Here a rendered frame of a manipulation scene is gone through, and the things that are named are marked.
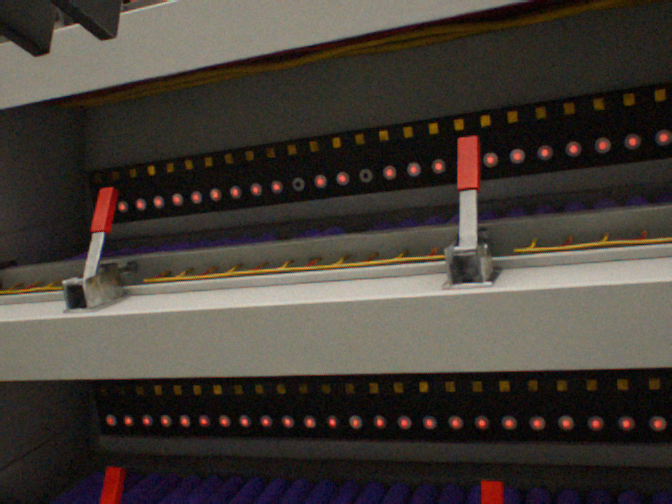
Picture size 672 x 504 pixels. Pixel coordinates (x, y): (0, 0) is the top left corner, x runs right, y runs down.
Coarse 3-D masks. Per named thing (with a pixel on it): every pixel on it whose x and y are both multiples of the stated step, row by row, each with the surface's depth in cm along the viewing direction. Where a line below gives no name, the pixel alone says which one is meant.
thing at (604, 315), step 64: (384, 192) 59; (448, 192) 58; (512, 192) 56; (0, 256) 63; (64, 256) 71; (0, 320) 51; (64, 320) 49; (128, 320) 47; (192, 320) 45; (256, 320) 44; (320, 320) 42; (384, 320) 41; (448, 320) 40; (512, 320) 38; (576, 320) 37; (640, 320) 36
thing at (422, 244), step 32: (448, 224) 48; (480, 224) 46; (512, 224) 45; (544, 224) 44; (576, 224) 43; (608, 224) 43; (640, 224) 42; (128, 256) 57; (160, 256) 54; (192, 256) 53; (224, 256) 53; (256, 256) 52; (288, 256) 51; (320, 256) 50; (352, 256) 49; (384, 256) 48; (416, 256) 47; (32, 288) 60
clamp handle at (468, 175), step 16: (464, 144) 43; (480, 144) 44; (464, 160) 43; (480, 160) 43; (464, 176) 42; (480, 176) 43; (464, 192) 42; (464, 208) 42; (464, 224) 41; (464, 240) 41
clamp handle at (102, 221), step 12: (108, 192) 53; (108, 204) 53; (96, 216) 53; (108, 216) 52; (96, 228) 52; (108, 228) 52; (96, 240) 52; (96, 252) 51; (96, 264) 51; (84, 276) 51
